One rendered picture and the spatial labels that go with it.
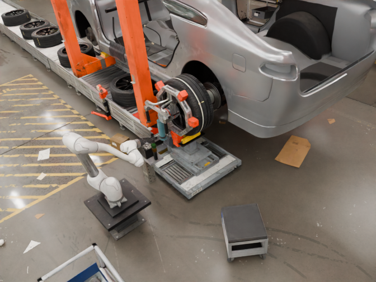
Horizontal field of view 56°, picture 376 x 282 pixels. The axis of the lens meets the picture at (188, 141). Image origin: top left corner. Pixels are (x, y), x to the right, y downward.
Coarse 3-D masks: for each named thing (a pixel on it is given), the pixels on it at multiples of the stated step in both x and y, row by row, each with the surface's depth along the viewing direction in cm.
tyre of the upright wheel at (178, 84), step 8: (168, 80) 375; (176, 80) 368; (184, 80) 367; (192, 80) 368; (176, 88) 368; (184, 88) 358; (192, 88) 362; (200, 88) 364; (192, 96) 358; (200, 96) 361; (208, 96) 365; (192, 104) 357; (200, 104) 360; (208, 104) 367; (192, 112) 363; (200, 112) 363; (208, 112) 369; (200, 120) 366; (208, 120) 375; (200, 128) 377
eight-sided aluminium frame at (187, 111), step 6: (162, 90) 375; (168, 90) 365; (174, 90) 364; (156, 96) 392; (162, 96) 393; (180, 102) 357; (186, 108) 361; (186, 114) 358; (186, 120) 364; (168, 126) 401; (174, 126) 401; (186, 126) 369; (180, 132) 390; (186, 132) 375
